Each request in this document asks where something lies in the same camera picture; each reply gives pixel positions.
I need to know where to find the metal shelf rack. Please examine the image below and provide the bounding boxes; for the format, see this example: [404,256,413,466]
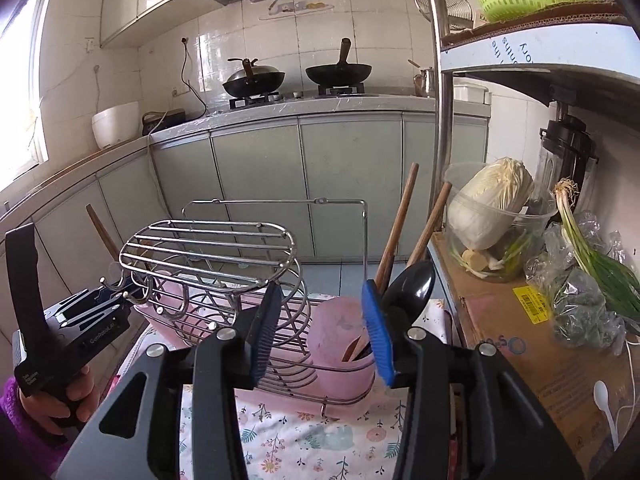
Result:
[420,0,640,211]

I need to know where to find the gas stove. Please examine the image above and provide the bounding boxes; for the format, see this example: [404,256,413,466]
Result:
[229,85,368,110]

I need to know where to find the pink plastic drip tray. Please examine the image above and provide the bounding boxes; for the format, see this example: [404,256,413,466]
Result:
[190,350,411,418]

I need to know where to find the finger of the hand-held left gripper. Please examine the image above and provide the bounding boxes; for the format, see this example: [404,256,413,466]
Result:
[92,282,142,307]
[46,292,135,333]

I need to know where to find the black wall cable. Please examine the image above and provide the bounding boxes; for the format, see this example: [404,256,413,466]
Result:
[180,37,208,118]

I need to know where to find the clear plastic container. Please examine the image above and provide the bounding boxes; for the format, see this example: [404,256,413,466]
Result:
[444,161,558,283]

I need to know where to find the metal wire utensil rack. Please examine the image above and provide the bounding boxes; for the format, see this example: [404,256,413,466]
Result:
[102,199,377,417]

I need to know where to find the person's left hand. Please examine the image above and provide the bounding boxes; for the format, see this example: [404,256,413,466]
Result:
[17,362,97,436]

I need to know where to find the person's left forearm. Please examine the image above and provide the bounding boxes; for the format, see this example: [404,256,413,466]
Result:
[0,375,71,480]

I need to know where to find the window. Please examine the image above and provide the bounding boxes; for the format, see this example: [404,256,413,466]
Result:
[0,0,51,191]

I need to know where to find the pink plastic utensil cup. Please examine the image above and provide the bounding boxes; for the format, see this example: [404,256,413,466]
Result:
[306,296,377,396]

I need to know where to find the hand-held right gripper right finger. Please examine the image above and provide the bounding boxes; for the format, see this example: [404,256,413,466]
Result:
[361,280,586,480]

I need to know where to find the white lidded container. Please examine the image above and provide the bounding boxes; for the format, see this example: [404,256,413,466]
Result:
[452,82,491,106]

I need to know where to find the cardboard box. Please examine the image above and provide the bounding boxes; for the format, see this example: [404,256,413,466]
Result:
[430,232,640,466]

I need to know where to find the black plastic spoon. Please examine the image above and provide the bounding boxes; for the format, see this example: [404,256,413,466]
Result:
[357,260,437,361]

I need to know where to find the thin white cable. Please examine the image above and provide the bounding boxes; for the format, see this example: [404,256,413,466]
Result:
[610,330,640,441]

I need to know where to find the metal mesh strainer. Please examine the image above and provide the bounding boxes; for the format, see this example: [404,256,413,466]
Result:
[414,0,473,31]

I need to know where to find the white plastic spoon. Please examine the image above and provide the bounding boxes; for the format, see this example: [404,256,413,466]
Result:
[592,380,621,448]

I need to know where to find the green onions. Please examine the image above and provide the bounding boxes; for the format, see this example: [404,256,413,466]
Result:
[552,177,640,331]

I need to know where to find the black blender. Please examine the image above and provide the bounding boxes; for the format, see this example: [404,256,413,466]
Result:
[535,102,600,211]

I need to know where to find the steel kettle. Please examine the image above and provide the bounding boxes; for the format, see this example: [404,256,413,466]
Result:
[414,67,438,97]

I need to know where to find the black wok with wooden handle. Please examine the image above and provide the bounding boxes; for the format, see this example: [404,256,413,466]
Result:
[305,37,373,86]

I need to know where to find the grey kitchen cabinet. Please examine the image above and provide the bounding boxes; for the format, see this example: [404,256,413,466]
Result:
[0,95,491,361]

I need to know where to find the black wok with lid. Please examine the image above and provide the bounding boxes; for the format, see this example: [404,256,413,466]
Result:
[221,57,286,98]

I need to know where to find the white power cable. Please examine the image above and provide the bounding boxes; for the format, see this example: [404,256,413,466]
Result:
[144,110,173,241]

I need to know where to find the floral printed cloth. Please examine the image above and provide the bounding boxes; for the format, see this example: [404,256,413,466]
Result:
[177,300,451,480]

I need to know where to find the plastic bag of greens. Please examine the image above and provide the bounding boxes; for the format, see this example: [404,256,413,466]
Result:
[525,212,640,351]

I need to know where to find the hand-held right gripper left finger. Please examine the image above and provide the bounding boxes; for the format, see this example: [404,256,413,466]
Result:
[60,282,283,480]

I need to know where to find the napa cabbage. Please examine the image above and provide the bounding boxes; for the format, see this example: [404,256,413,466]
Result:
[446,156,536,252]

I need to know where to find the white rice cooker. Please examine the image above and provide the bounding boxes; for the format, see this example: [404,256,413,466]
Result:
[91,101,140,150]

